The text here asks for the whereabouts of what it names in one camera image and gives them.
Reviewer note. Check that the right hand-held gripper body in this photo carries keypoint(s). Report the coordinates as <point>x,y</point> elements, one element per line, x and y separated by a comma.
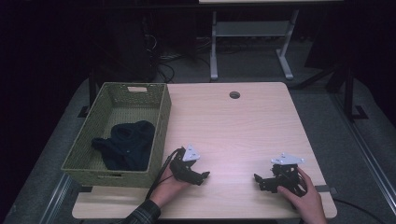
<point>286,174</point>

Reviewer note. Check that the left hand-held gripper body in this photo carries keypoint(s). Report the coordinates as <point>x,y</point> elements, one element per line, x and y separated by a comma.
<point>183,168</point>

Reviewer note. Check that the dark navy cloth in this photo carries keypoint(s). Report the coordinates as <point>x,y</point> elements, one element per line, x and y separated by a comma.
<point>130,146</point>

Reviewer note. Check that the green woven basket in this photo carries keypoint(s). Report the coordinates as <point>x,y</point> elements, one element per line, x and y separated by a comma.
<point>90,137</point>

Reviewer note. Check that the person's left hand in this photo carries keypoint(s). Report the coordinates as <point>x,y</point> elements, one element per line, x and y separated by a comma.
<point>169,189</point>

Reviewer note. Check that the person's right hand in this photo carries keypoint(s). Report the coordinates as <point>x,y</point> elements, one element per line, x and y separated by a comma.
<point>306,202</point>

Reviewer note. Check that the black metal stand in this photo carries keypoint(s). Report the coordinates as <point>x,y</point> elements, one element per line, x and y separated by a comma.
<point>90,93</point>
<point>350,93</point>

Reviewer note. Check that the dark computer tower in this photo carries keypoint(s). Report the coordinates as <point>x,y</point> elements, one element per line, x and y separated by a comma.
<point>124,49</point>

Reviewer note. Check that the grey table edge bracket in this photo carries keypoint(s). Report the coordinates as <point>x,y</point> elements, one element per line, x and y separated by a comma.
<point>326,189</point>

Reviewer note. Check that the aluminium floor rail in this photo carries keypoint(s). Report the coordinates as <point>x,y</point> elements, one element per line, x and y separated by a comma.
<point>56,199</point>
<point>364,146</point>

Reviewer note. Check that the white metal desk frame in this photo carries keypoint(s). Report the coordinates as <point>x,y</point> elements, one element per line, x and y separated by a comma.
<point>252,29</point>

